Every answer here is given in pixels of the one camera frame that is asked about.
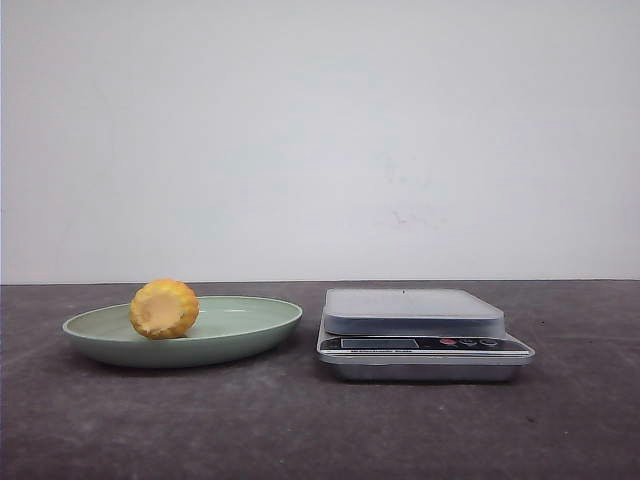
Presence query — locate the yellow corn cob piece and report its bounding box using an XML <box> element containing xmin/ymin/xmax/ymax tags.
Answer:
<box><xmin>129</xmin><ymin>278</ymin><xmax>200</xmax><ymax>340</ymax></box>

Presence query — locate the silver digital kitchen scale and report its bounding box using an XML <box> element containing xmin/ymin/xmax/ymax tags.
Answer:
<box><xmin>317</xmin><ymin>288</ymin><xmax>535</xmax><ymax>382</ymax></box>

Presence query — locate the green oval plate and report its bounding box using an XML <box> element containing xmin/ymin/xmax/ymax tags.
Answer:
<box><xmin>62</xmin><ymin>296</ymin><xmax>303</xmax><ymax>369</ymax></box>

